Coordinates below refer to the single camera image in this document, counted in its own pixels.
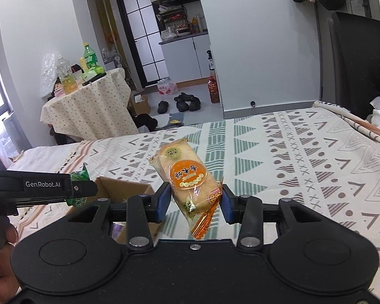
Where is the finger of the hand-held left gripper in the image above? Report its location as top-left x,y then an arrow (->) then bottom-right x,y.
70,180 -> 99,199

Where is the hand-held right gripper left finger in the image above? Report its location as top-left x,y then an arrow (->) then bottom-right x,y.
66,182 -> 172,250

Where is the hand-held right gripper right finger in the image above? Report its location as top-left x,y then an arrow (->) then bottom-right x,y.
220,184 -> 358,248

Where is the dark green snack packet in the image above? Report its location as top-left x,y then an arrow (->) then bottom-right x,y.
65,162 -> 91,208

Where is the orange rice cracker packet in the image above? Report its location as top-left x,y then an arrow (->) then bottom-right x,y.
149,138 -> 224,240

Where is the cardboard box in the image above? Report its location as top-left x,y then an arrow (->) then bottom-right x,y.
65,177 -> 161,246

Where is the person's left hand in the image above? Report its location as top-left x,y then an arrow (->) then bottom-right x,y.
0,223 -> 21,304

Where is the cream bed sheet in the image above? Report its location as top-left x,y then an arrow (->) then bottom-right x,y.
6,141 -> 84,172

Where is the patterned bed blanket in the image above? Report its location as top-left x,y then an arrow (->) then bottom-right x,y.
0,101 -> 380,304

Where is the black cloth pile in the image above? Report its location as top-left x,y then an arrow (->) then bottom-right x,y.
135,113 -> 159,132

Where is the blue floor cloth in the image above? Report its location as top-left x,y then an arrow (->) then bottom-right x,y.
158,114 -> 186,129

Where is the dotted cream tablecloth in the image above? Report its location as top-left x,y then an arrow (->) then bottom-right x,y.
41,68 -> 140,141

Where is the small open box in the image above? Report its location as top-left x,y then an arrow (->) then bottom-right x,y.
131,94 -> 151,116

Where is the clear bottle with yellow liquid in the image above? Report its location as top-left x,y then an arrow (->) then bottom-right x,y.
57,55 -> 77,94

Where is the red and white plastic bag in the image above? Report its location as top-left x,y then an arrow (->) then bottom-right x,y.
157,78 -> 178,96

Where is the green tissue pack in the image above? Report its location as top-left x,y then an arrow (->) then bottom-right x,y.
82,66 -> 105,81

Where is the large orange bottle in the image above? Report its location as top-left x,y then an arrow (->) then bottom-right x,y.
208,76 -> 220,103

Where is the clear plastic bag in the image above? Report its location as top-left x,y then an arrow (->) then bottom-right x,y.
41,53 -> 62,97

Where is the large green bottle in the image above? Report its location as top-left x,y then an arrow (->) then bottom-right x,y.
83,43 -> 97,70

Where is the white kitchen cabinet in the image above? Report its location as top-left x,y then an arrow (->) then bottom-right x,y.
160,35 -> 213,81

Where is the glass pane door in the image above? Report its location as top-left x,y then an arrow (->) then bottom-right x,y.
116,0 -> 167,87

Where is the kitchen dish rack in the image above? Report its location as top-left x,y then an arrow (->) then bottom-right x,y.
158,5 -> 191,37

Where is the dark upholstered panel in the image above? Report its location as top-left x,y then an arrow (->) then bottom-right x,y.
328,11 -> 380,121

